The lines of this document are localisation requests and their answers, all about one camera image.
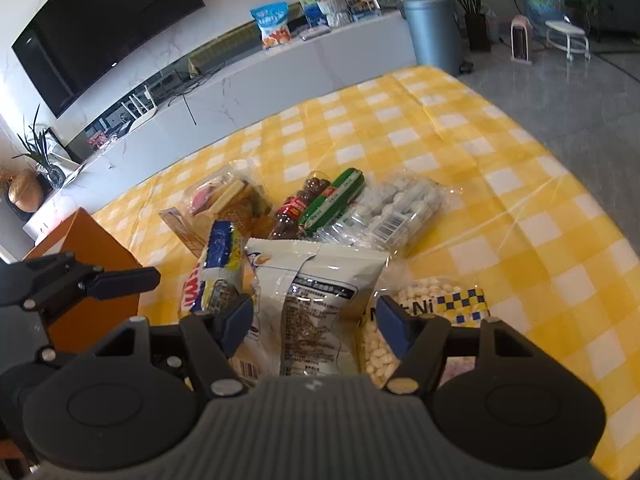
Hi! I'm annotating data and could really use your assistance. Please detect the tan snack packet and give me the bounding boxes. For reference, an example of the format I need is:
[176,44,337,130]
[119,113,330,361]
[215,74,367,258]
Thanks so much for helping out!
[159,207,206,256]

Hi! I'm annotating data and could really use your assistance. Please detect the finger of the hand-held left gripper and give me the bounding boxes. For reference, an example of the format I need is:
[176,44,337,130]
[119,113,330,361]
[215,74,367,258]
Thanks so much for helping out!
[0,252,162,328]

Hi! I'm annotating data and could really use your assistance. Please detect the grey-blue trash can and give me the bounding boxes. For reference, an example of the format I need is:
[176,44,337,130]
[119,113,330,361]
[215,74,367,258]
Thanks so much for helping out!
[402,0,463,77]

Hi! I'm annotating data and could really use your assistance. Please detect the orange cardboard box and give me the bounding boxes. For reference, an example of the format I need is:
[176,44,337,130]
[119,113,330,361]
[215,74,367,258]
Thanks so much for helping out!
[22,207,143,356]

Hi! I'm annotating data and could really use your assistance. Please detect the brown chocolate bead bottle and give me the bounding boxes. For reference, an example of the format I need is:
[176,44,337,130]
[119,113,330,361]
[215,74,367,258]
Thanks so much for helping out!
[267,171,332,241]

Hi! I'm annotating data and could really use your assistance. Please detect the white marble media console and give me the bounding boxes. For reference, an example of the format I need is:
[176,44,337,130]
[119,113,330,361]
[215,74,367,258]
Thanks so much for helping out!
[22,10,418,251]

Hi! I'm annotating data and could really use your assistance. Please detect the black cables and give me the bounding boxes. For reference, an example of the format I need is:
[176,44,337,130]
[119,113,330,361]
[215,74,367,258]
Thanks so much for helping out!
[162,62,228,98]

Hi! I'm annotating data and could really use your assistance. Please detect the black flat television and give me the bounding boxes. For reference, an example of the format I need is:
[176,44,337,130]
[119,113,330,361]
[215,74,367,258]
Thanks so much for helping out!
[11,0,206,118]

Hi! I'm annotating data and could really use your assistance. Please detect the clear biscuit box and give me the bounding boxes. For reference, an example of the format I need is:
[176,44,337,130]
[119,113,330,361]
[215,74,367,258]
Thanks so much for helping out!
[182,159,273,233]

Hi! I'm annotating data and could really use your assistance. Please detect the clear pack of grey candies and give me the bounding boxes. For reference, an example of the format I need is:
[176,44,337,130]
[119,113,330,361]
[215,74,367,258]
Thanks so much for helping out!
[315,172,461,258]

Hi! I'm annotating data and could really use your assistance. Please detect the blue and yellow snack packet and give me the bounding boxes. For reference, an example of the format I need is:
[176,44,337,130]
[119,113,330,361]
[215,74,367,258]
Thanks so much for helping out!
[179,220,246,318]

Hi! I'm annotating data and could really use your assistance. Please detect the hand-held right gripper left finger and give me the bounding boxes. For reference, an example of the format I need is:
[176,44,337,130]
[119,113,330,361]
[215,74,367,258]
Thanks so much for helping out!
[95,294,256,402]

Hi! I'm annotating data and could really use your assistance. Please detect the green plant in dark vase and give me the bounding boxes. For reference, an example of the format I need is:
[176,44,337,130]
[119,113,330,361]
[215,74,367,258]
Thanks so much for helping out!
[12,105,68,186]

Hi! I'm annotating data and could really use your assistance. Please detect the white snack bag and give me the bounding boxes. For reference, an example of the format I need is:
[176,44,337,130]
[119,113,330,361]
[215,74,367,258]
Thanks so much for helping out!
[240,237,390,378]

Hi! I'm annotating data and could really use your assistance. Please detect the yellow checked tablecloth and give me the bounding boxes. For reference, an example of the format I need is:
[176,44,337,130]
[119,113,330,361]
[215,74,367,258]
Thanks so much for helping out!
[92,65,640,480]

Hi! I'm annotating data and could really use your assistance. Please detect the potted plant in black pot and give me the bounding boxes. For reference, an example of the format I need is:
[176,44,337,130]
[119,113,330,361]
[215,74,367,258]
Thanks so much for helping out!
[425,0,506,52]

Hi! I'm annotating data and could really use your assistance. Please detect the golden round vase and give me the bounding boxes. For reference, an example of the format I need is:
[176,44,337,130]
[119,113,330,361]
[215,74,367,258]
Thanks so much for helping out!
[7,169,43,213]

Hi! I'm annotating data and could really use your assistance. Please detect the blue snack bag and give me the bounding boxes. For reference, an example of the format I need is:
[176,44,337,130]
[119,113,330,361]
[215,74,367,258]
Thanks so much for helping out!
[250,1,292,50]

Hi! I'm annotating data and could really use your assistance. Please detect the white round stool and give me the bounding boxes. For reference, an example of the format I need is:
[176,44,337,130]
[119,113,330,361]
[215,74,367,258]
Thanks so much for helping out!
[545,19,591,61]

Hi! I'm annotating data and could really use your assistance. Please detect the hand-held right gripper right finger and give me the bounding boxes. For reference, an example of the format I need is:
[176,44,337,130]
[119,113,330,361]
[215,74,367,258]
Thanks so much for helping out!
[375,295,539,396]

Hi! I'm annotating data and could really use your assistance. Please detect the blue water jug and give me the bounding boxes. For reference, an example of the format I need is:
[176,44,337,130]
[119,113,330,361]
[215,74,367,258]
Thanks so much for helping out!
[522,0,568,28]

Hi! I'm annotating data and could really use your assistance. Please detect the white framed board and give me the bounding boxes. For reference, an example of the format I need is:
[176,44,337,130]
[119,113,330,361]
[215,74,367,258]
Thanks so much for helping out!
[46,129,85,173]

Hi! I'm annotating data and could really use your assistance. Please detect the white router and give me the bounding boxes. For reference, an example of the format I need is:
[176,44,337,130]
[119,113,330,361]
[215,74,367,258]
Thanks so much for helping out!
[122,87,158,126]

